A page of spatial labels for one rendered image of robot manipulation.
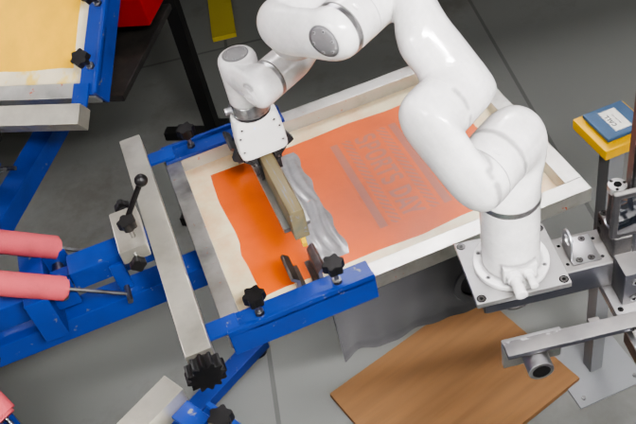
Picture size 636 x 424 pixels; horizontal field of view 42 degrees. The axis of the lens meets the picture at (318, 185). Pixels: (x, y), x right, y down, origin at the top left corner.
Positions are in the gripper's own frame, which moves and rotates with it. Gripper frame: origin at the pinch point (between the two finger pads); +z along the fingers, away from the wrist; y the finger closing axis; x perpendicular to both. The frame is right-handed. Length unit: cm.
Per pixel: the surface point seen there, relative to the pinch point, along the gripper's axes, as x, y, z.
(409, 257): -28.0, 18.0, 11.1
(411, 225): -17.3, 23.1, 14.6
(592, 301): -12, 73, 77
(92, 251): 1.6, -40.1, 5.9
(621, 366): -16, 82, 109
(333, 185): 2.6, 13.3, 14.5
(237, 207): 7.2, -8.5, 14.5
